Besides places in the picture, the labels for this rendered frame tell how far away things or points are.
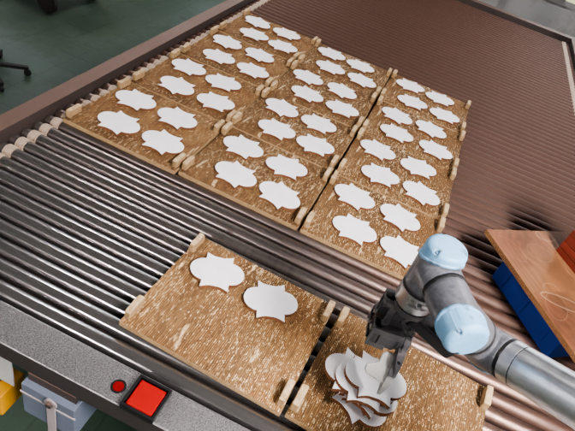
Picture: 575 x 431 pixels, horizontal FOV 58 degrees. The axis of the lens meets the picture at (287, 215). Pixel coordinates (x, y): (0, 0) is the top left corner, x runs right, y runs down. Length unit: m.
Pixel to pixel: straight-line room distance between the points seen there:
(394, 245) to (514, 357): 0.77
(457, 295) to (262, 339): 0.55
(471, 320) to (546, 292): 0.81
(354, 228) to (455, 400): 0.58
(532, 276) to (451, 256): 0.79
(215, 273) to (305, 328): 0.27
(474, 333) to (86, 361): 0.78
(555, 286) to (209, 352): 1.01
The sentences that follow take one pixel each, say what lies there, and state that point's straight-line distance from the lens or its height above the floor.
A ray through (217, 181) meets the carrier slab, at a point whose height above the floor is 0.94.
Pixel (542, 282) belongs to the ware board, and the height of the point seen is 1.04.
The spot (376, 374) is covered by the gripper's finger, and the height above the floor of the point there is 1.11.
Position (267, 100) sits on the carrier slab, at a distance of 2.13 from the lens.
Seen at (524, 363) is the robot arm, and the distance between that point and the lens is 0.94.
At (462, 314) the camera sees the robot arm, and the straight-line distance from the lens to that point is 0.86.
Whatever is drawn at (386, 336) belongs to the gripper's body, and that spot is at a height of 1.19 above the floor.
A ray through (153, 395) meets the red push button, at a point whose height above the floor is 0.93.
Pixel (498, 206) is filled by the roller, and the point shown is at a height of 0.91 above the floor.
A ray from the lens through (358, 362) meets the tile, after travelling 1.20.
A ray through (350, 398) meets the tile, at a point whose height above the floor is 1.01.
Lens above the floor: 1.94
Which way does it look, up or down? 39 degrees down
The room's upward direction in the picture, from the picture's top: 19 degrees clockwise
